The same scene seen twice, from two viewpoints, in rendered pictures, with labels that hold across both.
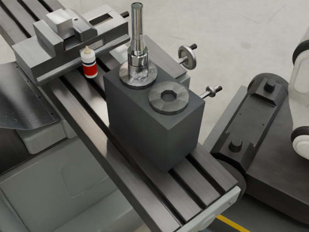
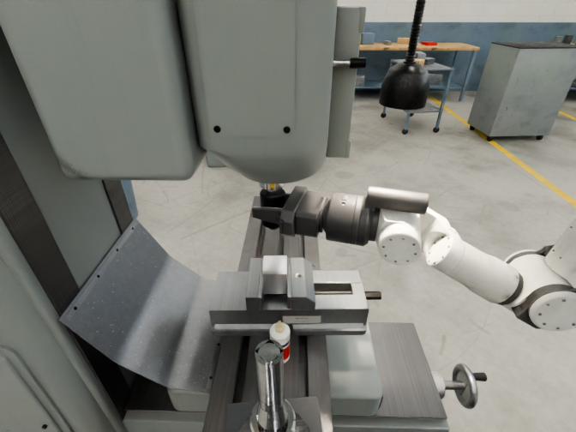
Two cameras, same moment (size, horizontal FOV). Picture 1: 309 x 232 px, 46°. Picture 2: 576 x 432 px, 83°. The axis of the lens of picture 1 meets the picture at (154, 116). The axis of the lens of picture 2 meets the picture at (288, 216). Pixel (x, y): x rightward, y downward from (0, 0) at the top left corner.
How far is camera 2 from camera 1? 53 cm
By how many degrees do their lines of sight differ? 34
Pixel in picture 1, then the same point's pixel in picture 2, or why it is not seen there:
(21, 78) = not seen: hidden behind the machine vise
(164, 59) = (420, 375)
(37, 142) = (182, 399)
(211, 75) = (512, 406)
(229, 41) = (561, 371)
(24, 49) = (225, 282)
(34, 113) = (192, 364)
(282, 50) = not seen: outside the picture
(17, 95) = (198, 329)
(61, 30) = (268, 283)
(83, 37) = (292, 304)
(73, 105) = (222, 392)
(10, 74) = not seen: hidden behind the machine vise
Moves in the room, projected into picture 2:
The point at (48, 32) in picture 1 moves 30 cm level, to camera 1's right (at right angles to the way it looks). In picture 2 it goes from (255, 277) to (380, 357)
